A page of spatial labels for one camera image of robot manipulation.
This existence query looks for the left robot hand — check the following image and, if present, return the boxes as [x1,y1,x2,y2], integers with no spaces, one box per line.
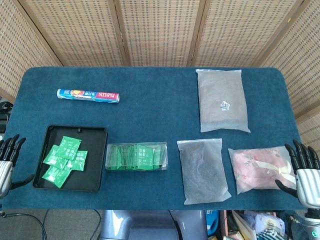
[0,134,35,199]

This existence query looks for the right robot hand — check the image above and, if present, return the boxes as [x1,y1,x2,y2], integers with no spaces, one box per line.
[274,139,320,209]

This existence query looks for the clear box of green sachets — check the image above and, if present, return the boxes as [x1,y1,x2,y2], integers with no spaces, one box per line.
[104,141,169,172]

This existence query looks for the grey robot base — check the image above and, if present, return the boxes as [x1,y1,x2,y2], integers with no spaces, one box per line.
[99,209,208,240]

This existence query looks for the frosted bag pink floral cloth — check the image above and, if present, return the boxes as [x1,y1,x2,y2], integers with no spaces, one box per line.
[227,146,303,195]

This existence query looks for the clear bag of snacks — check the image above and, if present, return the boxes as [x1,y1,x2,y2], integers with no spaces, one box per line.
[243,209,286,236]

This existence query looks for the white paper bag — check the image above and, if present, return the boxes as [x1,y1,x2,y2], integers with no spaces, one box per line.
[231,211,257,240]

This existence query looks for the black plastic tray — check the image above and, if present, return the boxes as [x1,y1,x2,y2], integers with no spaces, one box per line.
[32,124,109,193]

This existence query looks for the frosted bag dark contents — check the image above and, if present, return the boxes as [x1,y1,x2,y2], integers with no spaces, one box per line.
[176,138,232,206]

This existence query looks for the large frosted bag brown contents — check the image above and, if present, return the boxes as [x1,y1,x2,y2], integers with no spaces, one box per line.
[195,68,252,133]

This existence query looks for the striped cloth item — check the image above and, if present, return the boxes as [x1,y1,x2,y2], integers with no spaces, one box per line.
[256,228,283,240]

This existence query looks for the black device on floor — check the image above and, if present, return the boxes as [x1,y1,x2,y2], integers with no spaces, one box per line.
[0,101,13,133]

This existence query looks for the blue packet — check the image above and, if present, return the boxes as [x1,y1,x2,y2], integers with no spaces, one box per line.
[205,209,221,237]

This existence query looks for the plastic wrap roll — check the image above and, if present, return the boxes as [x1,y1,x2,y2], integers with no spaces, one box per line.
[56,88,120,104]

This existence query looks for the blue felt table cover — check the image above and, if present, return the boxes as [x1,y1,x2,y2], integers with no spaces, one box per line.
[0,66,311,211]

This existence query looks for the woven bamboo folding screen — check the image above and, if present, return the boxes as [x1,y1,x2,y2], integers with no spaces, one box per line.
[0,0,320,153]

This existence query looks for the black robot hand cable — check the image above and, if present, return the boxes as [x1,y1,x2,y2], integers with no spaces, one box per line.
[0,211,48,240]

